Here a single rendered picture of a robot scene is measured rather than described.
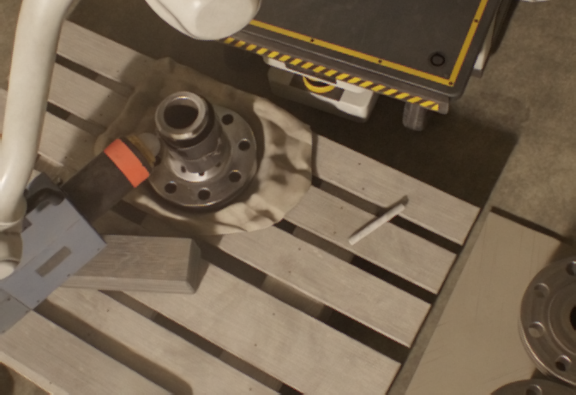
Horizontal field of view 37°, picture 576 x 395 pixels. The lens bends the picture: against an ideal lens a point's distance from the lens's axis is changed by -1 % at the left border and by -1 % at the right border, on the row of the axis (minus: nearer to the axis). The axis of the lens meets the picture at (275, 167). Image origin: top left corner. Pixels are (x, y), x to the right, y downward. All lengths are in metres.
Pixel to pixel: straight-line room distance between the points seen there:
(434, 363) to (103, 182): 0.82
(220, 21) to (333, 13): 0.98
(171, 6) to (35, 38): 0.30
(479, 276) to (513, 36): 0.66
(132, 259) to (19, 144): 0.68
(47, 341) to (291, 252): 0.57
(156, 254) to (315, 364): 0.41
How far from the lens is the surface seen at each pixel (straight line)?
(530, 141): 2.18
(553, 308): 1.77
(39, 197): 1.68
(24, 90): 1.24
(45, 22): 1.23
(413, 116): 2.04
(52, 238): 1.70
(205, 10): 0.98
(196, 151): 1.82
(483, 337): 1.99
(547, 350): 1.75
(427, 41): 1.92
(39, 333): 1.96
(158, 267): 1.85
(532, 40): 2.32
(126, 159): 1.75
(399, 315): 1.85
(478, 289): 2.01
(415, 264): 1.88
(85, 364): 1.91
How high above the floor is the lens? 1.93
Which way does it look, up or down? 65 degrees down
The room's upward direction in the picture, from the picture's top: 17 degrees counter-clockwise
